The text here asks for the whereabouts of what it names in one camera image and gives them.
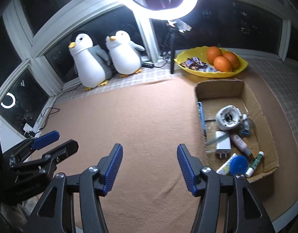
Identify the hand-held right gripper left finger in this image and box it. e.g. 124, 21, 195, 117
23, 143, 124, 233

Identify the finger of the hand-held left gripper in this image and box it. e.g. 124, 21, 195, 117
10, 139, 79, 176
2, 130, 60, 163

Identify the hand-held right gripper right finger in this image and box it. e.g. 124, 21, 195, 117
177, 144, 275, 233

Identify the metal spoon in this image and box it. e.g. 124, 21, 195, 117
205, 135, 229, 146

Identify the patterned white lighter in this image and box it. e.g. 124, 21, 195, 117
215, 153, 237, 175

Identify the blue plastic holder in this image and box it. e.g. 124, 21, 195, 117
197, 101, 207, 137

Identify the blue round tape measure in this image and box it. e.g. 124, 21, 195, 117
229, 156, 249, 175

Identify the small pink bottle grey cap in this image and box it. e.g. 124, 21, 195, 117
230, 133, 253, 157

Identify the grey plug-in mosquito repellent heater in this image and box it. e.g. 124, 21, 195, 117
215, 105, 243, 132

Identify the clear blue liquid refill bottle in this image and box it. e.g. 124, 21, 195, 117
240, 114, 255, 137

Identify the cardboard box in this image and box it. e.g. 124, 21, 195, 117
193, 79, 280, 183

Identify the person's left hand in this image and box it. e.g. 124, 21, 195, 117
0, 194, 41, 229

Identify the white power strip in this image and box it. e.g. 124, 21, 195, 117
22, 123, 41, 137

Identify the white charger plug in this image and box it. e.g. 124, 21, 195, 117
215, 131, 232, 160

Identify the peach blanket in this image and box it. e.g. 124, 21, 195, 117
30, 74, 298, 233

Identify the green and white tube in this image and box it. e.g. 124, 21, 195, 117
245, 151, 264, 178

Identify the large penguin plush toy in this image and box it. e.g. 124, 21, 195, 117
68, 30, 113, 91

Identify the pile of candy bars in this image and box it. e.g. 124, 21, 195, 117
180, 57, 217, 73

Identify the yellow fruit tray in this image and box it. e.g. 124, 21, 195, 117
174, 46, 249, 78

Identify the small penguin plush toy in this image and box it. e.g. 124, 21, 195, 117
105, 30, 146, 78

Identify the black tripod stand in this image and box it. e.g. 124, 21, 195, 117
161, 19, 192, 74

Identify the long black cable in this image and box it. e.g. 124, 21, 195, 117
15, 83, 83, 136

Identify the black cable bundle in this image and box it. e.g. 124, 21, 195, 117
154, 50, 172, 68

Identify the ring light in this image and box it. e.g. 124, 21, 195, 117
112, 0, 199, 20

